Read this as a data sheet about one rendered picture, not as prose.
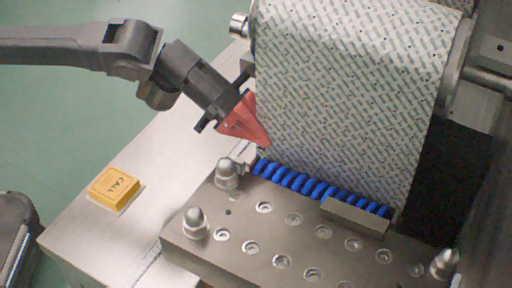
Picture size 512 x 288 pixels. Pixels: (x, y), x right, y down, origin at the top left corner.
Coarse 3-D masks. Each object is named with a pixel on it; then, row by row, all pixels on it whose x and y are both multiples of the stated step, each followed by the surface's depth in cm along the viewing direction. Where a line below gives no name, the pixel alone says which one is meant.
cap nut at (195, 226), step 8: (192, 208) 67; (184, 216) 67; (192, 216) 66; (200, 216) 67; (184, 224) 68; (192, 224) 67; (200, 224) 67; (208, 224) 70; (184, 232) 69; (192, 232) 68; (200, 232) 68; (208, 232) 69
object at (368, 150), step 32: (256, 96) 72; (288, 96) 69; (320, 96) 66; (288, 128) 73; (320, 128) 70; (352, 128) 67; (384, 128) 64; (416, 128) 61; (288, 160) 77; (320, 160) 74; (352, 160) 70; (384, 160) 67; (416, 160) 65; (352, 192) 74; (384, 192) 71
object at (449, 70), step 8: (464, 24) 56; (456, 32) 55; (464, 32) 55; (456, 40) 55; (456, 48) 54; (448, 56) 55; (456, 56) 54; (448, 64) 55; (456, 64) 55; (448, 72) 55; (440, 80) 56; (448, 80) 55; (440, 88) 57; (448, 88) 56; (440, 96) 57; (440, 104) 59
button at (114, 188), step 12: (108, 168) 92; (96, 180) 90; (108, 180) 90; (120, 180) 90; (132, 180) 90; (96, 192) 88; (108, 192) 88; (120, 192) 88; (132, 192) 90; (108, 204) 87; (120, 204) 87
